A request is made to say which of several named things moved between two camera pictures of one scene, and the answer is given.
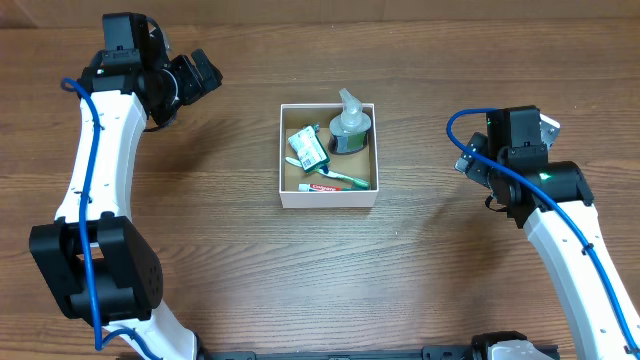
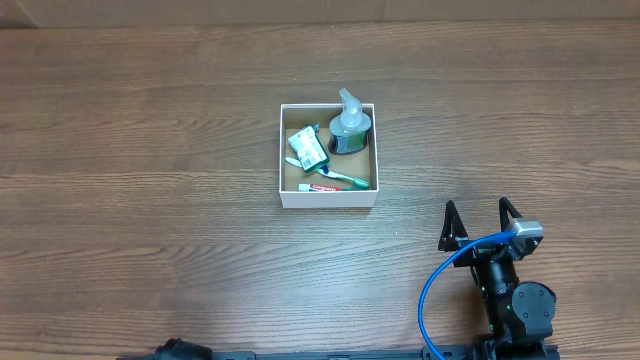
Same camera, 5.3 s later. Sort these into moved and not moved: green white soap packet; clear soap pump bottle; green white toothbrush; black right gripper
Moved: black right gripper
Not moved: clear soap pump bottle; green white toothbrush; green white soap packet
